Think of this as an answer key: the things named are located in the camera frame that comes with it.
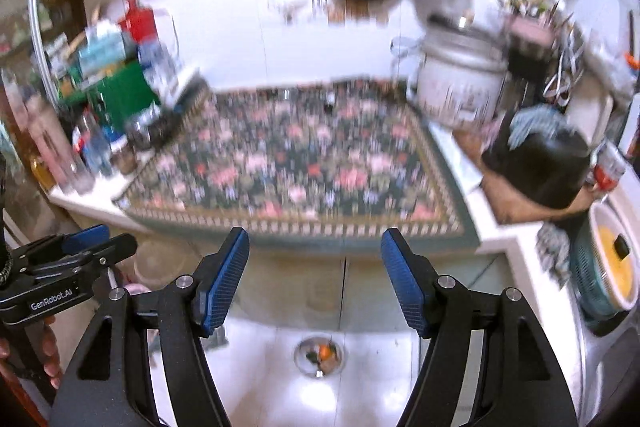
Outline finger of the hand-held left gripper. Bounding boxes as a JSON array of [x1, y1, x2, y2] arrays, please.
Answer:
[[12, 223, 112, 266], [29, 233, 139, 281]]

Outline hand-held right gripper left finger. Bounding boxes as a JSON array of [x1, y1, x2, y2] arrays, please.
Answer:
[[50, 227, 251, 427]]

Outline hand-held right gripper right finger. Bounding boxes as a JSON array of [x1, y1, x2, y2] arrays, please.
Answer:
[[380, 228, 593, 427]]

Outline person's left hand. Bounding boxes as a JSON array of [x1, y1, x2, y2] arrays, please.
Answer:
[[41, 316, 64, 389]]

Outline brown jar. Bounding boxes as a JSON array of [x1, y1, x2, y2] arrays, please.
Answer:
[[111, 138, 139, 176]]

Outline blue label bottle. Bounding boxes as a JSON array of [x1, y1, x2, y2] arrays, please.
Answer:
[[74, 111, 114, 178]]

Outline tall clear bottle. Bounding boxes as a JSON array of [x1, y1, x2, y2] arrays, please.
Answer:
[[24, 91, 97, 196]]

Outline metal floor drain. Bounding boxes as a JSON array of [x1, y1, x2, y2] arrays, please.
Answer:
[[293, 333, 347, 379]]

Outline wooden cutting board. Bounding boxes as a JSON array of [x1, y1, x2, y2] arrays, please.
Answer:
[[451, 126, 603, 226]]

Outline floral tablecloth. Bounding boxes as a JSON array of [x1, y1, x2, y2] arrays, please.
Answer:
[[114, 78, 479, 253]]

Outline green box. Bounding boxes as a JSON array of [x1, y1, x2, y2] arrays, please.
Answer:
[[59, 58, 162, 134]]

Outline black pot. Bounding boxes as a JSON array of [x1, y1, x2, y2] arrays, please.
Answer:
[[481, 107, 594, 211]]

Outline teal plastic basket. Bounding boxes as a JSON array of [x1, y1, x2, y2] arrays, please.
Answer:
[[570, 221, 632, 324]]

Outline grey blue cloth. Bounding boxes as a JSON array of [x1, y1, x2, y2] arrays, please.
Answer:
[[509, 103, 567, 144]]

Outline white bowl with yellow lid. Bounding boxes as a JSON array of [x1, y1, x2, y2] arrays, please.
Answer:
[[589, 201, 640, 309]]

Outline white rice cooker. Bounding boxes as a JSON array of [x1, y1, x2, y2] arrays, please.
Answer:
[[416, 13, 509, 131]]

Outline red container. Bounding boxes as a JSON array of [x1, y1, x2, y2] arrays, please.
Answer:
[[118, 0, 157, 44]]

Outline red can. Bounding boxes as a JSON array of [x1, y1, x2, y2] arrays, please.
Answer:
[[591, 141, 627, 191]]

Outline pink utensil holder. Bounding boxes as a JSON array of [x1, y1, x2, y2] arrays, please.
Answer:
[[504, 13, 557, 81]]

